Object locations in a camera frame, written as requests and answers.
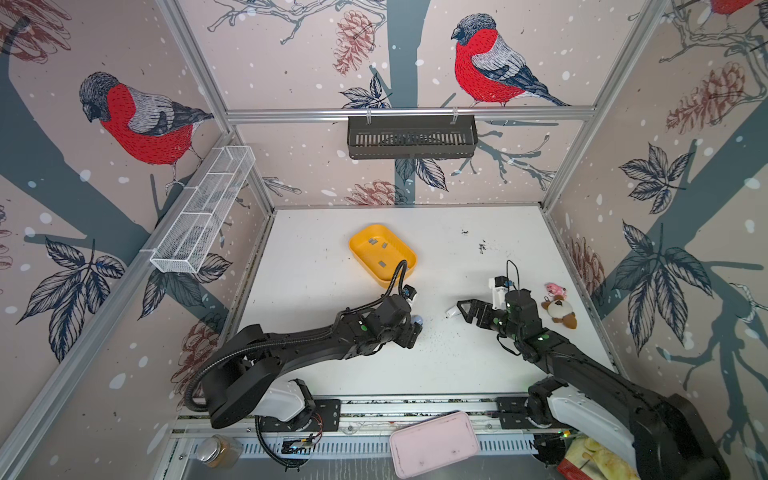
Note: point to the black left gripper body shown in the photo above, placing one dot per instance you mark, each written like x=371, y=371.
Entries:
x=407, y=334

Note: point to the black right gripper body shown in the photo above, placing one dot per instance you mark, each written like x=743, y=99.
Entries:
x=492, y=318

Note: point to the white mini stapler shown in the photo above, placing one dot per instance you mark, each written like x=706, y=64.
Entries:
x=452, y=312

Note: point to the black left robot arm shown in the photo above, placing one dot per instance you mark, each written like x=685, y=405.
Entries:
x=230, y=384

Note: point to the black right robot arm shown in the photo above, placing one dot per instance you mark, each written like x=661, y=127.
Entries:
x=659, y=437

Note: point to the yellow plastic tray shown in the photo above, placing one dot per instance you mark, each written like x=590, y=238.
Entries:
x=369, y=256

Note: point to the pink plastic lid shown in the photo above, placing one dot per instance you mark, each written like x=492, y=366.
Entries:
x=433, y=444

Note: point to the red cassava chips bag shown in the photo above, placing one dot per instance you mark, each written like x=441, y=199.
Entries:
x=586, y=459

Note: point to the glass spice jar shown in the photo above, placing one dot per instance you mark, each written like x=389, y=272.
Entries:
x=219, y=451

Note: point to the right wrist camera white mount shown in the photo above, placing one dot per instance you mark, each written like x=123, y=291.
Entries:
x=500, y=286

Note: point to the brown plush toy keychain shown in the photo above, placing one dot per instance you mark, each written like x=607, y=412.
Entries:
x=557, y=307

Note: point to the black hanging wire basket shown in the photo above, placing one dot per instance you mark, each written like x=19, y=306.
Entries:
x=412, y=137

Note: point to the white mesh wall shelf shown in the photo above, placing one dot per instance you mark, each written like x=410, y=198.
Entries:
x=193, y=232

